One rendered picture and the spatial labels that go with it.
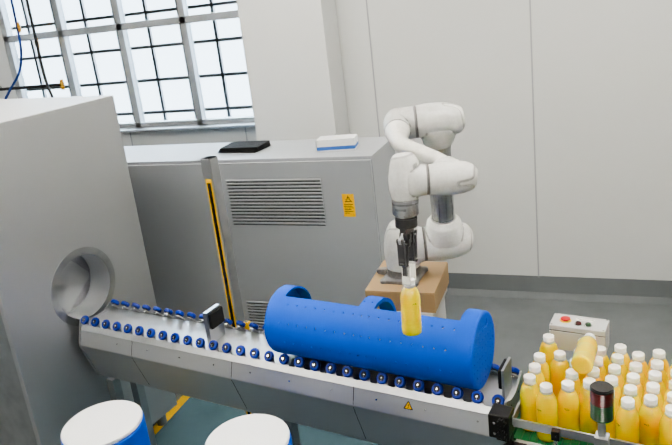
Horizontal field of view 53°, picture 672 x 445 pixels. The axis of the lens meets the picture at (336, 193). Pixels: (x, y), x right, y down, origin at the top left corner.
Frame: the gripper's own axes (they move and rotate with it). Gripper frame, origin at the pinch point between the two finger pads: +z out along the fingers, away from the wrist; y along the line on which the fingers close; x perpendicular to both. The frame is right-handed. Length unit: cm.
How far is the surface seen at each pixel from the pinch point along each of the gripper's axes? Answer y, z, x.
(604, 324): -49, 31, 56
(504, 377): -16, 41, 28
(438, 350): -6.1, 29.8, 7.0
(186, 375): -12, 65, -118
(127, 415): 50, 45, -90
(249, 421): 38, 44, -45
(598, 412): 21, 27, 64
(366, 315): -11.2, 22.7, -23.2
